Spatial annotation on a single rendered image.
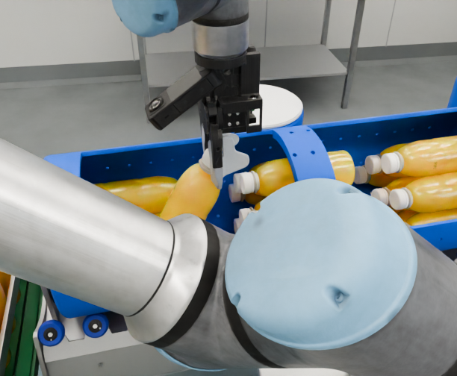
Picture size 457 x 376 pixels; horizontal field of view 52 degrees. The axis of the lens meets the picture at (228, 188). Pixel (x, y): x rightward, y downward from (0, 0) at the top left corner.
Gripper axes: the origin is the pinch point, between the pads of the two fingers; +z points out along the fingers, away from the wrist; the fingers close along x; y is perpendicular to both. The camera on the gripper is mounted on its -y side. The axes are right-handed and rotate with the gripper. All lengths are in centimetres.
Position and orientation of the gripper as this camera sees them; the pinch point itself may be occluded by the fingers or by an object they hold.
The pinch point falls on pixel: (210, 174)
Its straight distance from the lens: 74.2
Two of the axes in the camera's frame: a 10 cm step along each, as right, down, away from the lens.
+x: -2.4, -5.8, 7.8
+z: 0.2, 8.0, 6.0
